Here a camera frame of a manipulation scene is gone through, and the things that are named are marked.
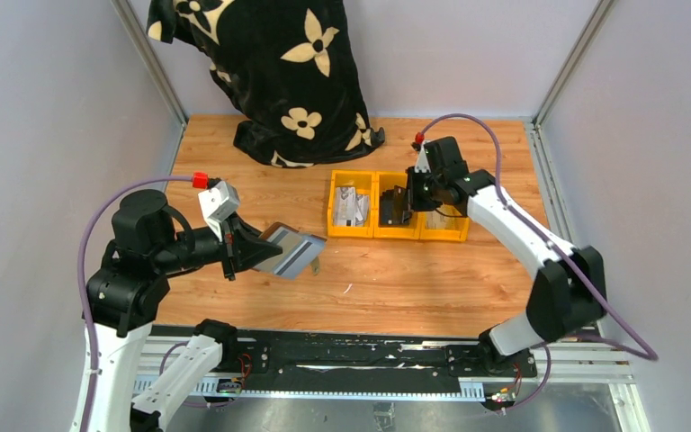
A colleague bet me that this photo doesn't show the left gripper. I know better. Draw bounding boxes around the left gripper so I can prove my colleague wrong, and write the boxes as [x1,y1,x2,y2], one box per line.
[155,208,284,277]

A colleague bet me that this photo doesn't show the brown leather card holder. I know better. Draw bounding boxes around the brown leather card holder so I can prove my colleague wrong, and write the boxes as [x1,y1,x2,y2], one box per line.
[253,222,327,280]

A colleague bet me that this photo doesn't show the grey striped card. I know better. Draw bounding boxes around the grey striped card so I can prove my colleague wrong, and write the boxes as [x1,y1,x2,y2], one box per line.
[270,228,327,280]

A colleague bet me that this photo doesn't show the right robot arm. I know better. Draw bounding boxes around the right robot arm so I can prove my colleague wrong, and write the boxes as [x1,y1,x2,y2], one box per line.
[393,137,606,376]

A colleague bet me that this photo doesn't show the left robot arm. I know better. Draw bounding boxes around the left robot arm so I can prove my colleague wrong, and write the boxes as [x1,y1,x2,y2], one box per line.
[73,189,282,431]

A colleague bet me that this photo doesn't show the black cards in bin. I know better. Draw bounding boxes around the black cards in bin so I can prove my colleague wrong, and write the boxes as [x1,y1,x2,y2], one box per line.
[379,186,409,227]

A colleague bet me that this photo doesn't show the white cards in bin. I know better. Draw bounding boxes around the white cards in bin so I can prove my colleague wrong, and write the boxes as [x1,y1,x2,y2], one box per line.
[332,186,370,228]

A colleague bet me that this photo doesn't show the right yellow bin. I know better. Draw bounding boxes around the right yellow bin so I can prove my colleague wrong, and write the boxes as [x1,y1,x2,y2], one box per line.
[414,174,470,242]

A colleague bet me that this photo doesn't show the black floral blanket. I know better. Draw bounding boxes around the black floral blanket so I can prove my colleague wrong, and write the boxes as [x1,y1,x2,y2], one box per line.
[146,1,385,169]

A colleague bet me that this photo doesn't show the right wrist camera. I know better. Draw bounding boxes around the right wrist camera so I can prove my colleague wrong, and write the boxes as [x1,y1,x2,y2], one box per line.
[412,140,431,174]

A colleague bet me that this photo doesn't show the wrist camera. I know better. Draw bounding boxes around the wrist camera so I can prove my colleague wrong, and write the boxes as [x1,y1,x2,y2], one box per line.
[412,140,431,174]
[198,180,240,241]

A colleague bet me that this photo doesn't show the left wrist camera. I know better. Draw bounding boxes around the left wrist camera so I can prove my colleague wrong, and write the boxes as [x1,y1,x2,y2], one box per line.
[198,180,240,241]

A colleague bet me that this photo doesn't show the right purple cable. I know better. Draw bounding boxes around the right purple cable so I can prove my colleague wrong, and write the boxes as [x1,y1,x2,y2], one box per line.
[414,113,660,363]

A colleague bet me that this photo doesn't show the purple cable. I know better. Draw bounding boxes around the purple cable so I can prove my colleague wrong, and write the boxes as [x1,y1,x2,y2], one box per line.
[414,113,660,363]
[76,172,211,432]

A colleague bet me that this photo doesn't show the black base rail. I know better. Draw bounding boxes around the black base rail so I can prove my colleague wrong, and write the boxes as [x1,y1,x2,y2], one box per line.
[212,329,537,401]

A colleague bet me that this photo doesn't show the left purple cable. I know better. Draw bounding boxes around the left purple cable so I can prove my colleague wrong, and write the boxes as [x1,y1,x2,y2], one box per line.
[76,172,211,432]

